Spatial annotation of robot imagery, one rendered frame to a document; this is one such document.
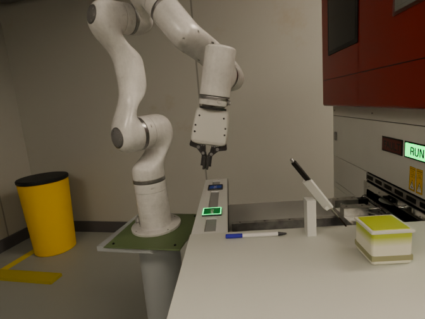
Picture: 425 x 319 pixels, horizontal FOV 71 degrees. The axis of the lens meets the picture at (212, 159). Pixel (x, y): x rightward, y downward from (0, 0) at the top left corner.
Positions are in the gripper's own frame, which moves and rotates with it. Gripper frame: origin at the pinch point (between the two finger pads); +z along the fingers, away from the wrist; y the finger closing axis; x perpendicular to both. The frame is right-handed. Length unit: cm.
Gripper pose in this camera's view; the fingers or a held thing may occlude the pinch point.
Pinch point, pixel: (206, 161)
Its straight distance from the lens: 85.6
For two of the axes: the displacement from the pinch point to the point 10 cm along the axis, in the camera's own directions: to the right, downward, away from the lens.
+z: -1.3, 9.7, 1.9
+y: -9.9, -1.3, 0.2
